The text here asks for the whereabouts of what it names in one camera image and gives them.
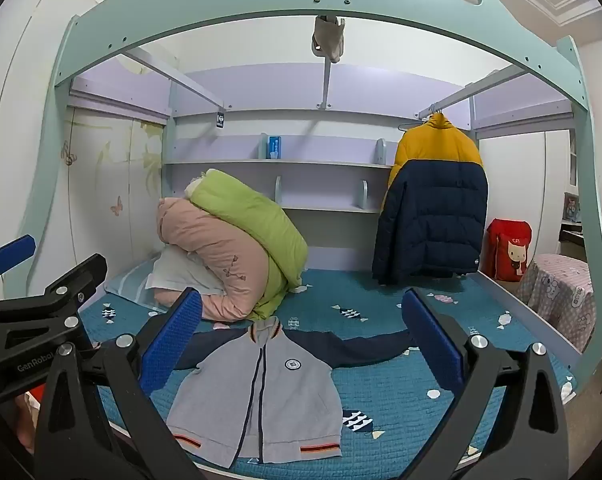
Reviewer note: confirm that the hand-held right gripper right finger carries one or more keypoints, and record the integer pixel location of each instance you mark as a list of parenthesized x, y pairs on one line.
[(431, 340)]

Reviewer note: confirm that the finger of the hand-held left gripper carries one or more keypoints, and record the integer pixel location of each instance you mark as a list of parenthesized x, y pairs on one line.
[(12, 253), (76, 275)]

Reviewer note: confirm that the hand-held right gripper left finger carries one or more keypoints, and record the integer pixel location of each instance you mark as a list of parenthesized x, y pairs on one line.
[(173, 340)]

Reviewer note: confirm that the grey zip jacket navy sleeves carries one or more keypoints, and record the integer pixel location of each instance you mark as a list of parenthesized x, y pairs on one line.
[(281, 395)]

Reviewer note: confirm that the light blue striped pillow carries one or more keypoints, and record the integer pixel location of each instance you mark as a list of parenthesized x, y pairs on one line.
[(131, 285)]

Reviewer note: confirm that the white pillow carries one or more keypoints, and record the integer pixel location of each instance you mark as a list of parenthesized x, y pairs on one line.
[(176, 272)]

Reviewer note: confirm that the teal quilted bed sheet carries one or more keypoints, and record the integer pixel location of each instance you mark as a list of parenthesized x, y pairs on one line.
[(381, 390)]

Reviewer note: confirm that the pink quilt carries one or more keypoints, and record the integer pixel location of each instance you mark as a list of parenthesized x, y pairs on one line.
[(221, 260)]

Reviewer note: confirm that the white wardrobe with butterfly stickers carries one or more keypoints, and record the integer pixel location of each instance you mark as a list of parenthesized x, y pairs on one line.
[(111, 170)]

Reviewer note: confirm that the red cartoon bag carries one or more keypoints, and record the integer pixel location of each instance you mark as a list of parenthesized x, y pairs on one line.
[(508, 250)]

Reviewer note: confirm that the yellow and navy puffer jacket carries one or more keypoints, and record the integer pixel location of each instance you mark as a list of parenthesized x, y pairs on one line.
[(431, 210)]

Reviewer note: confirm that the pink patterned table cover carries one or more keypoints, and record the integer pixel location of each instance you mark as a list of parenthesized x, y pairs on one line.
[(561, 295)]

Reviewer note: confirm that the green quilt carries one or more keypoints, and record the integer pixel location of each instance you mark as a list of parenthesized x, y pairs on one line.
[(246, 220)]

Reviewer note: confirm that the dark desk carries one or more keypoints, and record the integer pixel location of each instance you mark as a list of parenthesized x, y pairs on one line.
[(573, 237)]

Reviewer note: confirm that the plain white wardrobe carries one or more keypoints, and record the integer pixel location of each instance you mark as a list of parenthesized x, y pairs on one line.
[(521, 180)]

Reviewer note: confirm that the black label tag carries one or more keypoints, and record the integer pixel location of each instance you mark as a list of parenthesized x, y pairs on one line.
[(220, 120)]

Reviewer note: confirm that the small blue box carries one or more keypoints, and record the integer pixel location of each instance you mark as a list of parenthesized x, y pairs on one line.
[(275, 147)]

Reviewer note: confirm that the grey hanging cloth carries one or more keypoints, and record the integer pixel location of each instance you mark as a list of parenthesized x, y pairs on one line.
[(327, 37)]

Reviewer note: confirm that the lilac wall shelf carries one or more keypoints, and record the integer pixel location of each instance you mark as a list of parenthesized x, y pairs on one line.
[(331, 180)]

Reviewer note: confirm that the small picture frame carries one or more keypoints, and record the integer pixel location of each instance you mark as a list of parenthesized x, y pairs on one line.
[(572, 207)]

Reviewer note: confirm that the mint green bunk bed frame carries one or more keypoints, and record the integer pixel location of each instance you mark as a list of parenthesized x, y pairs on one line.
[(291, 2)]

